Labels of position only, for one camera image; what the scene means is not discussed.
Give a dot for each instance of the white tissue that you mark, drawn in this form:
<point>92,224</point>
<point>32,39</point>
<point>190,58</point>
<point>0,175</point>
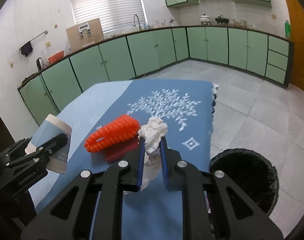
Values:
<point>153,135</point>

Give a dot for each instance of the blue white paper cup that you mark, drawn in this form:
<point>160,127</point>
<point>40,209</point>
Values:
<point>54,127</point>

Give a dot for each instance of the beige wall socket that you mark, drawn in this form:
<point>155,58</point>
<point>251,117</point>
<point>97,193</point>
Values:
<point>48,44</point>

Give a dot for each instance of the white window blind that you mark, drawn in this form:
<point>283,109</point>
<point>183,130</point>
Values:
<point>104,2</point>

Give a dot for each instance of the metal towel rail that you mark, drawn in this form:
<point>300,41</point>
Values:
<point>37,37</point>

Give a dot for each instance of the wooden door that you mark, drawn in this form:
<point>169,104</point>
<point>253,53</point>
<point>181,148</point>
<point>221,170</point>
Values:
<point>299,42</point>

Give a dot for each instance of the white cooking pot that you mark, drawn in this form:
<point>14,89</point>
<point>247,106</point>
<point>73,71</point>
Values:
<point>205,19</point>

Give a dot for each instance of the light blue tablecloth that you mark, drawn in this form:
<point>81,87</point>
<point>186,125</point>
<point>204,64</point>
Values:
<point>87,110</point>

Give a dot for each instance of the black cooking pot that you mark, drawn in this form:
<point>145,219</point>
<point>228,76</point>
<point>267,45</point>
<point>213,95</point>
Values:
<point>221,20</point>

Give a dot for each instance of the clear plastic jug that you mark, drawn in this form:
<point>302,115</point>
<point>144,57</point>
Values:
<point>45,57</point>

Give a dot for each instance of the green lower kitchen cabinets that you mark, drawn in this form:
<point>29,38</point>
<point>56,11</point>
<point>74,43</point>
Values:
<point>147,52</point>

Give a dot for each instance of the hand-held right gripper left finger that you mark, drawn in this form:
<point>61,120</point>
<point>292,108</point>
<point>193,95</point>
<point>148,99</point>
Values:
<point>140,160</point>

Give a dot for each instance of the blue tree print cloth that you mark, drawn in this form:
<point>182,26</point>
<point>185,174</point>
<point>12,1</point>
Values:
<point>167,120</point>

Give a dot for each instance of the metal kitchen faucet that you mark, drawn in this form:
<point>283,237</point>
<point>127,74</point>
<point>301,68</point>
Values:
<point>136,18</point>

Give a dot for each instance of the dark red scouring sponge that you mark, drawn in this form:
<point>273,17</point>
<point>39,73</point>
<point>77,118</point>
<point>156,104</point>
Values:
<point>122,151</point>

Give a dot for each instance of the green plastic bottle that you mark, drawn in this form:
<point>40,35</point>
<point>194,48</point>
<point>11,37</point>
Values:
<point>287,30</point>

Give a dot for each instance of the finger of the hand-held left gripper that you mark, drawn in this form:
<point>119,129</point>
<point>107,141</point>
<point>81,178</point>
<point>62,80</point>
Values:
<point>57,141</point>
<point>14,150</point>

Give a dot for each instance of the red plastic basin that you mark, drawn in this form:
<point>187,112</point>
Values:
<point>56,57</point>

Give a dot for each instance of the black lined waste bin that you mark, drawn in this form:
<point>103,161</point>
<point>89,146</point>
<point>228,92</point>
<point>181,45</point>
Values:
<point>244,175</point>

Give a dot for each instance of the orange knitted scrubber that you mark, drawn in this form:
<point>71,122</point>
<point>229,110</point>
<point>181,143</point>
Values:
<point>112,132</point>

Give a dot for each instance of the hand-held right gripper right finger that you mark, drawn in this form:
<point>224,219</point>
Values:
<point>163,160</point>

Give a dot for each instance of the dark purple towel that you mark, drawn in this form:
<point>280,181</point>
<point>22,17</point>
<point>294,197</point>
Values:
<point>26,49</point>

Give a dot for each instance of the group of glass jars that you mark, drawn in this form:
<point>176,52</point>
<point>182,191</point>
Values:
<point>238,23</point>

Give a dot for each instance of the brown cardboard box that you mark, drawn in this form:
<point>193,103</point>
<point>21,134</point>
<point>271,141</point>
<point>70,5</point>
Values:
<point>74,40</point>

